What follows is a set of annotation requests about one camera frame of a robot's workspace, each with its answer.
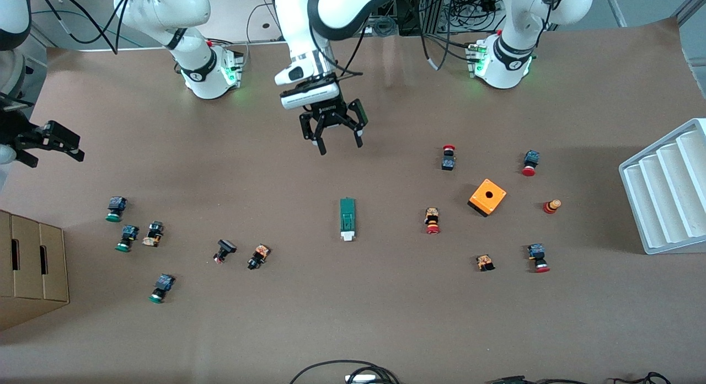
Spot black looped cable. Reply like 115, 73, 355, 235
290, 360, 400, 384

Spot grey round stand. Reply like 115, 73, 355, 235
0, 50, 27, 100

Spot green load switch white handle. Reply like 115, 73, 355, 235
339, 197, 358, 242

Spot tangled black cables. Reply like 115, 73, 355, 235
441, 0, 500, 31

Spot green mushroom push button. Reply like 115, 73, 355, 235
106, 196, 128, 223
148, 273, 176, 304
115, 225, 140, 253

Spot orange button enclosure box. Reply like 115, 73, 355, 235
467, 178, 507, 218

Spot brown cardboard box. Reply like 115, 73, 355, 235
0, 210, 70, 332

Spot black thin cable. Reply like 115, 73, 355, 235
612, 371, 673, 384
485, 375, 588, 384

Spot white board with hole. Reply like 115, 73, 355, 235
77, 0, 287, 52

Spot white ribbed tray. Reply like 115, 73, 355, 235
618, 118, 706, 255

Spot aluminium profile frame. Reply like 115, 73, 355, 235
418, 0, 448, 34

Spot black flat button red terminal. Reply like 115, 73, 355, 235
213, 239, 238, 264

